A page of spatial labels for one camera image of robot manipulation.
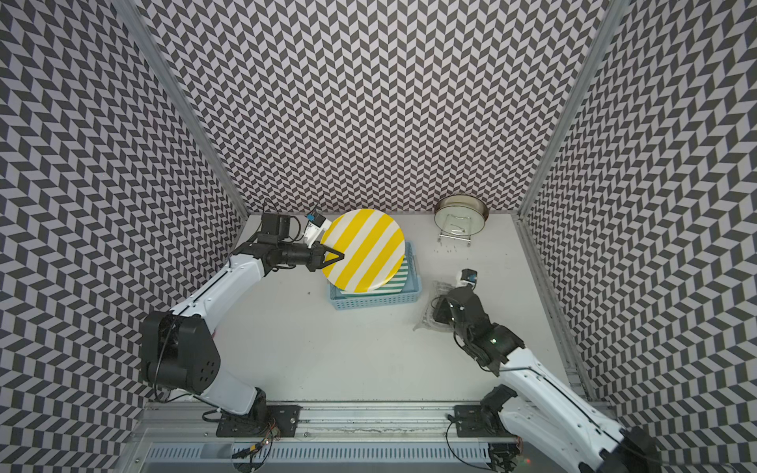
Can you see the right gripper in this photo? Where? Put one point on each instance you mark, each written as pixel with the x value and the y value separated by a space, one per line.
pixel 440 314

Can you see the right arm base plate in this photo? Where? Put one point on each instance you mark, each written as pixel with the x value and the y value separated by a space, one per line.
pixel 476 421

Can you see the green striped plate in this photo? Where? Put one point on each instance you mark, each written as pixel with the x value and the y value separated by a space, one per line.
pixel 392 286

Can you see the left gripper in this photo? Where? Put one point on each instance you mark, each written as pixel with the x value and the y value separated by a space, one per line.
pixel 317 257

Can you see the light blue plastic basket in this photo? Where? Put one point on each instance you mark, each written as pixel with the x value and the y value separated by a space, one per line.
pixel 409 293

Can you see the wire plate stand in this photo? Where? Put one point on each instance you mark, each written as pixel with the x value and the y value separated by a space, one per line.
pixel 457 229

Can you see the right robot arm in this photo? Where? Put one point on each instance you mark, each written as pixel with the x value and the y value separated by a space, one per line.
pixel 536 405

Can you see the aluminium front rail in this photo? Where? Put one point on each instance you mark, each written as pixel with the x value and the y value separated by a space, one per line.
pixel 302 421

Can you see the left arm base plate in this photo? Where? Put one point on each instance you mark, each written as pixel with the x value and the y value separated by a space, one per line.
pixel 258 421

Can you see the yellow striped plate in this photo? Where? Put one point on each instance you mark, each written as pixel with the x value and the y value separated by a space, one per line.
pixel 373 245

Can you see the round metal dish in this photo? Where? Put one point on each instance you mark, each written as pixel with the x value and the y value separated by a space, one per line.
pixel 463 205

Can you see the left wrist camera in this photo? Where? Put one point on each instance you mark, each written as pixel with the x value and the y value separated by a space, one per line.
pixel 317 224

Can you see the grey striped cloth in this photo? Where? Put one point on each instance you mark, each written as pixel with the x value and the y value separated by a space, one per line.
pixel 427 321

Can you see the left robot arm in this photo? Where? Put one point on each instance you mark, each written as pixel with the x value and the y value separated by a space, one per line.
pixel 178 350

